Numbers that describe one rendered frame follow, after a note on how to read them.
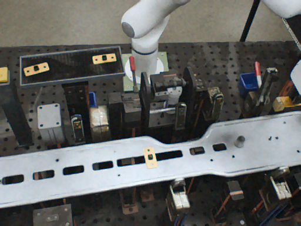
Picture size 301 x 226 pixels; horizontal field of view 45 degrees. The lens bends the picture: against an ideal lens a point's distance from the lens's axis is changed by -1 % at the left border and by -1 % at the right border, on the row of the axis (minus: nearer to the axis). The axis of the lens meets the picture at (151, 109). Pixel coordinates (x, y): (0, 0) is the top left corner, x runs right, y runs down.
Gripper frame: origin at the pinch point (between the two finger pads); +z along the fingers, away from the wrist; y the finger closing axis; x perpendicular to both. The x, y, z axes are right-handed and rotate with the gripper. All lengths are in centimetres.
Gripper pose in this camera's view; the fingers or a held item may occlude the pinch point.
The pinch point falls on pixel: (297, 96)
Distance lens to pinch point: 126.2
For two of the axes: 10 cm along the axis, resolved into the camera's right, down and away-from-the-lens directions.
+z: -0.7, 5.7, 8.2
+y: 2.1, 8.1, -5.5
